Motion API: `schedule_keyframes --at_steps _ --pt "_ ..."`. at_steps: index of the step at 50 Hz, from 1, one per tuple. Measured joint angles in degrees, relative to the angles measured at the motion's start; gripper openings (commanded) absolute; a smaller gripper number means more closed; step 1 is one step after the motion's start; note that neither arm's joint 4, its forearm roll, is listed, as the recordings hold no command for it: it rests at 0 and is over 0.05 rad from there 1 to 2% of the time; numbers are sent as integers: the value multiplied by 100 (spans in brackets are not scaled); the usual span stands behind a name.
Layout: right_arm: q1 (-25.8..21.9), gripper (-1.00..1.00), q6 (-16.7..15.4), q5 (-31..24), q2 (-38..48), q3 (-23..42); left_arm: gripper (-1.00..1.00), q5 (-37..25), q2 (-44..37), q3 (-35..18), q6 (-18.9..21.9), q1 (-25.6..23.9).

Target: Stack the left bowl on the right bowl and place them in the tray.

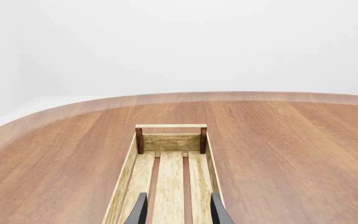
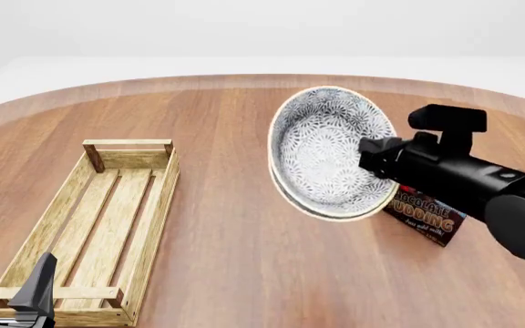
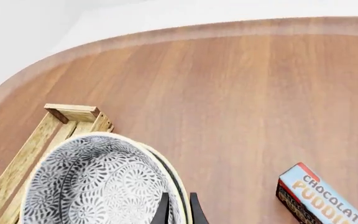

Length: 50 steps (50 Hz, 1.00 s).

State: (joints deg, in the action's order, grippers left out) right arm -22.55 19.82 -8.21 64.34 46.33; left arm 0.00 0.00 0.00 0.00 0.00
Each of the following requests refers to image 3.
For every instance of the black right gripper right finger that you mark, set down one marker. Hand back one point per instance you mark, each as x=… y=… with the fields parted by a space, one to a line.
x=196 y=214

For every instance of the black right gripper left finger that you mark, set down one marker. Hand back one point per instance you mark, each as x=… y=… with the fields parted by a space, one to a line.
x=163 y=213

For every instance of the wooden slat tray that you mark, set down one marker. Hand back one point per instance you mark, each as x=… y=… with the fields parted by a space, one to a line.
x=17 y=168

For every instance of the black-and-white floral patterned bowl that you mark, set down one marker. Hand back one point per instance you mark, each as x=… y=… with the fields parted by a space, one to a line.
x=98 y=177
x=179 y=184

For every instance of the chocolate pudding box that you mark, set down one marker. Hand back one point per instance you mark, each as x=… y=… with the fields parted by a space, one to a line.
x=319 y=198

